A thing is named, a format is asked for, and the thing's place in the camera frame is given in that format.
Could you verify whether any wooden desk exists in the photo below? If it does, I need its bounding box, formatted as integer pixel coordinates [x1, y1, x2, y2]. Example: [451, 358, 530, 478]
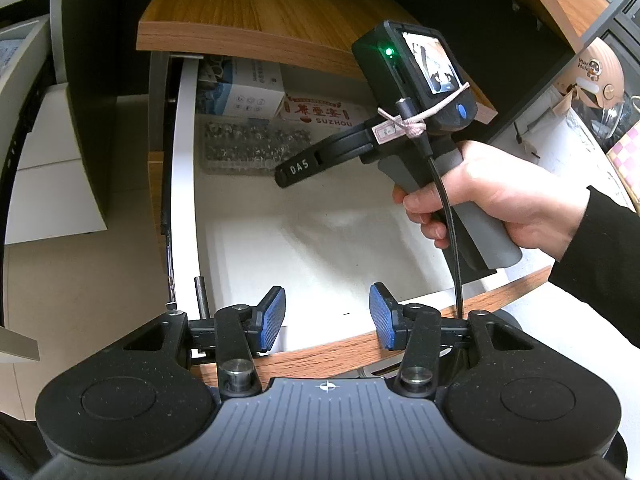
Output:
[137, 0, 499, 127]

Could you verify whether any clear box of metal parts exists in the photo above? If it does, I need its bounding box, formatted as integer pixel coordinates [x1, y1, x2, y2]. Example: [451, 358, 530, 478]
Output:
[199, 114, 315, 177]

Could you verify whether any glass jar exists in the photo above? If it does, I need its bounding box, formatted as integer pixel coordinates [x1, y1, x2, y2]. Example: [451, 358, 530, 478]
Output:
[569, 94, 629, 142]

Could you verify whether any person's right hand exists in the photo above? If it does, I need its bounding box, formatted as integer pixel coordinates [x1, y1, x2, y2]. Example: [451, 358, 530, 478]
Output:
[392, 139, 594, 264]

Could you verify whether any white drawer with wooden front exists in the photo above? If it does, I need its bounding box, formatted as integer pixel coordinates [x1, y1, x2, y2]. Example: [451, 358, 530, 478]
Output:
[159, 52, 557, 377]

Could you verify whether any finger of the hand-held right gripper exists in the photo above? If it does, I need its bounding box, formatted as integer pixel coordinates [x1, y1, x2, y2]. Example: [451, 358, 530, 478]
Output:
[274, 117, 384, 190]

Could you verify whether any black cable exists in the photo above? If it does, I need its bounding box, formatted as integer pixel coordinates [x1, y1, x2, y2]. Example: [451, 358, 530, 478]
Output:
[397, 97, 466, 320]

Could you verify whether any red and white flat box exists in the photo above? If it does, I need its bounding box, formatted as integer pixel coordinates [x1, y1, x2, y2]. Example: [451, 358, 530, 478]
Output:
[279, 91, 375, 134]

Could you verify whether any round wooden face gadget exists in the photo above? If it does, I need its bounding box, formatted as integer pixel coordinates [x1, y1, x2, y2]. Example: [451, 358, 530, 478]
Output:
[573, 39, 626, 111]

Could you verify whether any dark desk side panel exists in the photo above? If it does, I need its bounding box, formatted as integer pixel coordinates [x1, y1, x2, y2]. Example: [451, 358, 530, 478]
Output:
[59, 0, 167, 222]

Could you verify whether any person's right forearm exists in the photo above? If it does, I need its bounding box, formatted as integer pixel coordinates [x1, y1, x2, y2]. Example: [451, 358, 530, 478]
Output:
[547, 185, 640, 352]

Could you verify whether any pink string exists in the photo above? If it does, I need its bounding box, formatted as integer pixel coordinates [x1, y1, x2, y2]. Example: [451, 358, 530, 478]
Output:
[376, 81, 472, 140]

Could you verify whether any white and blue carton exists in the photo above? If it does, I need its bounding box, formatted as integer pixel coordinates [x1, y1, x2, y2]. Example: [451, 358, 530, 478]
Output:
[197, 57, 286, 121]

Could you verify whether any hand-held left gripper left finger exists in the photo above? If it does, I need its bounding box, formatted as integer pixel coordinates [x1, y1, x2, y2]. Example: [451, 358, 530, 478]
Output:
[122, 285, 287, 401]

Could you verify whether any white cabinet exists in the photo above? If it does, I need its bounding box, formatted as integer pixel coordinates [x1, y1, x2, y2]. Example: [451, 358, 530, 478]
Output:
[0, 14, 109, 247]

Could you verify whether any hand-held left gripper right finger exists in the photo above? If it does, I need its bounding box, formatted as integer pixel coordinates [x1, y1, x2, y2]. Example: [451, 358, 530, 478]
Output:
[368, 282, 539, 401]

